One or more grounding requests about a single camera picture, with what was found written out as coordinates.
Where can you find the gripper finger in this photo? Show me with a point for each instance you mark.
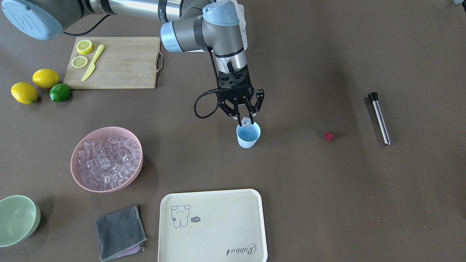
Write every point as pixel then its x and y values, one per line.
pixel 251 112
pixel 237 115

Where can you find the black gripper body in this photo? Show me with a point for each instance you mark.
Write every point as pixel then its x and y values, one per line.
pixel 259 99

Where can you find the clear ice cube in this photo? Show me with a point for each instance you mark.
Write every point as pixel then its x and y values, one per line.
pixel 246 122

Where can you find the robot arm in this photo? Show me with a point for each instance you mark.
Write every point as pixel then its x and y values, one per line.
pixel 217 27

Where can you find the light blue plastic cup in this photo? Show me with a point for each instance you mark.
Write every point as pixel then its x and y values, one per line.
pixel 247 136

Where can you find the pink bowl of ice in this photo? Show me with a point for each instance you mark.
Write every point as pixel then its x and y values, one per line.
pixel 107 160

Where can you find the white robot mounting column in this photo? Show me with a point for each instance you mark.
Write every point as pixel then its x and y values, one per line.
pixel 240 10

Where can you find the red strawberry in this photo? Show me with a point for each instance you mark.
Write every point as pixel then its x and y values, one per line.
pixel 329 136

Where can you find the beige rabbit tray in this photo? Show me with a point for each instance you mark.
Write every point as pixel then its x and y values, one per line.
pixel 214 226

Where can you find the wooden cutting board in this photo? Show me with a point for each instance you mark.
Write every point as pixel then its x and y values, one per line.
pixel 126 62

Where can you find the steel muddler with black tip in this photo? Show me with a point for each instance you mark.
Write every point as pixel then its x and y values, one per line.
pixel 373 97

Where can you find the yellow plastic knife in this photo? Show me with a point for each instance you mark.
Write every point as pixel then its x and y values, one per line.
pixel 91 66

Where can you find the lemon half slice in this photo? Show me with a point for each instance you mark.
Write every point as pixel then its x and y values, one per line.
pixel 84 47
pixel 79 62

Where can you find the grey folded cloth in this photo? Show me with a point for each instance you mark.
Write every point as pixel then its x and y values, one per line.
pixel 120 233

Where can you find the green lime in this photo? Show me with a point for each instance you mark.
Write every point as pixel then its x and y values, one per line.
pixel 60 92

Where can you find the whole yellow lemon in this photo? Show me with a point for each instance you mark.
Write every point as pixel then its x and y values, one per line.
pixel 46 78
pixel 24 92

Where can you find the green ceramic bowl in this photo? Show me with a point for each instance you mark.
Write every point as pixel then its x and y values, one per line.
pixel 19 218

